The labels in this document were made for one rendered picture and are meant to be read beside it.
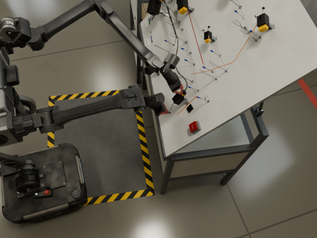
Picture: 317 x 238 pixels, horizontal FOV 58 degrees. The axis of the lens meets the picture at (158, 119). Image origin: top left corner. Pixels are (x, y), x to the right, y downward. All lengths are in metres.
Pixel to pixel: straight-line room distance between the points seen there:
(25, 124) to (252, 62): 1.08
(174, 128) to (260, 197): 1.32
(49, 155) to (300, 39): 2.00
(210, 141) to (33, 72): 2.15
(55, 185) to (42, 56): 1.62
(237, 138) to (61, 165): 1.40
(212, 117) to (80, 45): 2.30
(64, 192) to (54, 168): 0.21
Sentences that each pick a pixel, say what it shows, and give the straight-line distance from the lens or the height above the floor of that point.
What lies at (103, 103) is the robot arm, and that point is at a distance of 1.14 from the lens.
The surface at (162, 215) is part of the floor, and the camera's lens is 2.57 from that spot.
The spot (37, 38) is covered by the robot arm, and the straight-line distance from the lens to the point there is 1.53.
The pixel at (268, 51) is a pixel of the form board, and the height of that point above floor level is 1.52.
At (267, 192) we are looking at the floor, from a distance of 2.86.
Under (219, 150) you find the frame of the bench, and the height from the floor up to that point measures 0.80.
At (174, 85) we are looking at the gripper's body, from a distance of 1.56.
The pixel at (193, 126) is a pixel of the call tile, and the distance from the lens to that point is 1.61.
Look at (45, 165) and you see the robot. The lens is 2.51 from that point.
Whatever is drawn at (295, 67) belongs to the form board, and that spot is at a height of 1.57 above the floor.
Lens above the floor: 2.51
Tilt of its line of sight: 60 degrees down
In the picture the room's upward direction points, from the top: 8 degrees clockwise
